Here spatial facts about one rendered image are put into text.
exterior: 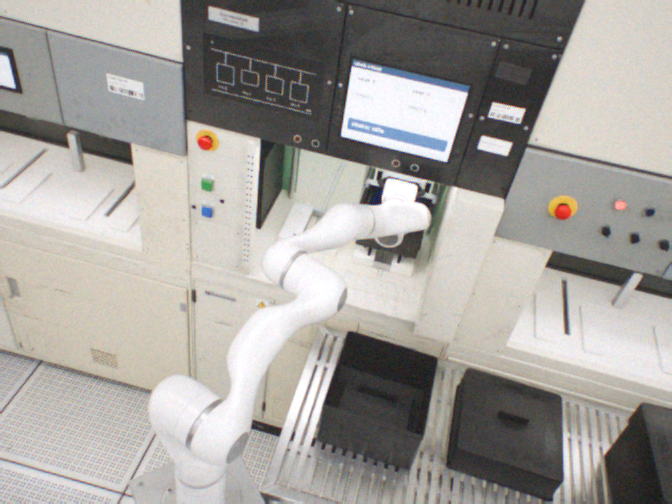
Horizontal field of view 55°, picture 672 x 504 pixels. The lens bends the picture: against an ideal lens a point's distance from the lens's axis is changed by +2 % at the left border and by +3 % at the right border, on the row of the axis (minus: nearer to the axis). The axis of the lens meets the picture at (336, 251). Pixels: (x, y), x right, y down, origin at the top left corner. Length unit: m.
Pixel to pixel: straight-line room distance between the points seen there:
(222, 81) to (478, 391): 1.12
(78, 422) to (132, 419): 0.20
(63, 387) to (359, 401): 1.44
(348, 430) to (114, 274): 1.03
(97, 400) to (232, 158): 1.41
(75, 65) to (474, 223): 1.13
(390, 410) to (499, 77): 0.99
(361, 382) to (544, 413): 0.53
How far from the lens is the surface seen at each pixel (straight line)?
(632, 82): 1.58
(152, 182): 1.98
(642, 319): 2.39
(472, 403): 1.90
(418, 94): 1.57
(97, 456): 2.74
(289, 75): 1.62
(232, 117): 1.74
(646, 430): 1.88
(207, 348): 2.42
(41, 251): 2.44
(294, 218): 2.26
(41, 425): 2.86
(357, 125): 1.63
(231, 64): 1.66
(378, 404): 1.93
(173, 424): 1.40
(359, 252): 2.17
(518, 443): 1.87
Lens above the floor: 2.33
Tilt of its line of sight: 42 degrees down
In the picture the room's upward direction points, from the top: 10 degrees clockwise
